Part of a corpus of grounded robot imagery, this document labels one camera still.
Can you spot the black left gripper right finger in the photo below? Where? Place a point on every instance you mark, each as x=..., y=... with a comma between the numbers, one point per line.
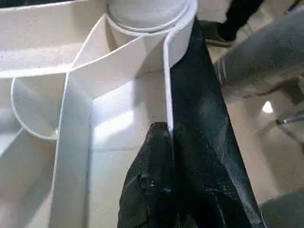
x=204, y=194

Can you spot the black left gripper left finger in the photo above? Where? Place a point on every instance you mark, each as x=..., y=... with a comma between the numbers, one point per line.
x=152, y=190

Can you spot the white plastic table top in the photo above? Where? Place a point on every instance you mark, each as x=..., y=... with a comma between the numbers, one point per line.
x=71, y=95

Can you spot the white plastic table leg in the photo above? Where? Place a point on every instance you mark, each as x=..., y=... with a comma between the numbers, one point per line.
x=142, y=12

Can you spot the black work mat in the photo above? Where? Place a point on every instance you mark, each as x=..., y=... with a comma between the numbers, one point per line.
x=204, y=95

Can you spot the person's grey trouser leg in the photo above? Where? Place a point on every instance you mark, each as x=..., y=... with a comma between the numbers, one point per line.
x=266, y=52

